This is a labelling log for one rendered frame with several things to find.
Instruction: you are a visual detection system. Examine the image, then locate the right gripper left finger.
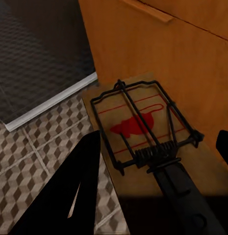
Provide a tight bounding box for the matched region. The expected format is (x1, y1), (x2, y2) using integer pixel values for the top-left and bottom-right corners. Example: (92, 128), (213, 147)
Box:
(7, 130), (101, 235)

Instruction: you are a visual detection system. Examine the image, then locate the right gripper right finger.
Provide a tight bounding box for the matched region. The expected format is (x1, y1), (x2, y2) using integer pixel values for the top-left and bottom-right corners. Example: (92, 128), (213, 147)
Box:
(216, 130), (228, 164)

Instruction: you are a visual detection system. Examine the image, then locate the mousetrap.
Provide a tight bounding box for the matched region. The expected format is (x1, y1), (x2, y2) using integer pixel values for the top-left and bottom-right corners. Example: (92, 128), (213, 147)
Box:
(80, 72), (228, 235)

